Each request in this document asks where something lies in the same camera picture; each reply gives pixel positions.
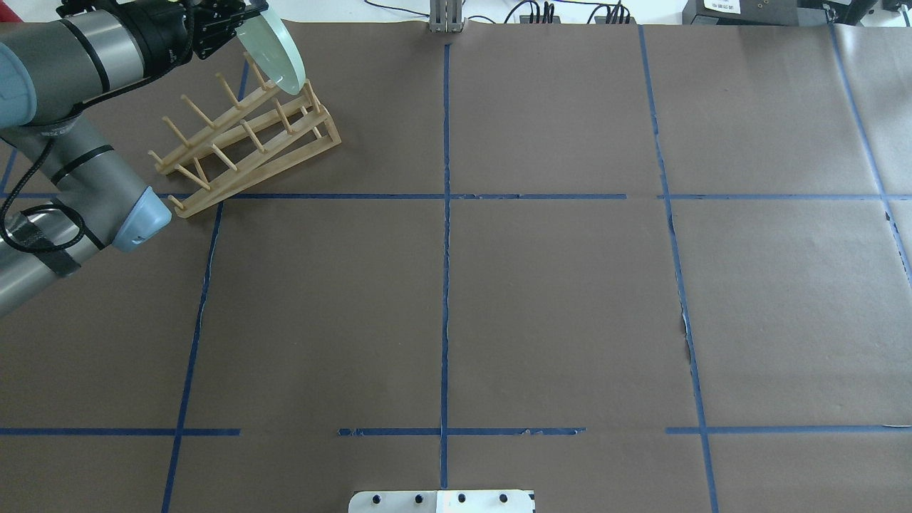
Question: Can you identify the aluminium frame post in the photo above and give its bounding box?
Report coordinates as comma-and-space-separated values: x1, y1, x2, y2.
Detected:
427, 0, 465, 33

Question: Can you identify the light green plate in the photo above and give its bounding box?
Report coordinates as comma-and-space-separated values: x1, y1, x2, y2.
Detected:
237, 7, 306, 95

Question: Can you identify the black box device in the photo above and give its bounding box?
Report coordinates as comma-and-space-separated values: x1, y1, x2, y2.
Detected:
681, 1, 829, 26

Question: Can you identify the wooden plate rack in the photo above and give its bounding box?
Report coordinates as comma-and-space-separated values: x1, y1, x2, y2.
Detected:
148, 76, 342, 219

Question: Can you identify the orange black power strip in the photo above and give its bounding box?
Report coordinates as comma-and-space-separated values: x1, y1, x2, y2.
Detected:
508, 1, 636, 25

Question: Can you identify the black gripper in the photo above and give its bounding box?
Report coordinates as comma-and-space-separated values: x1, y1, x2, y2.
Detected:
118, 1, 270, 76

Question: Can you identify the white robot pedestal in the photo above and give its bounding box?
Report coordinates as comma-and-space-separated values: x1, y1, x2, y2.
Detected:
348, 488, 537, 512

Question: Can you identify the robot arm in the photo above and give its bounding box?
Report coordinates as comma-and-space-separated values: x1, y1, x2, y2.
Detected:
1, 1, 269, 315

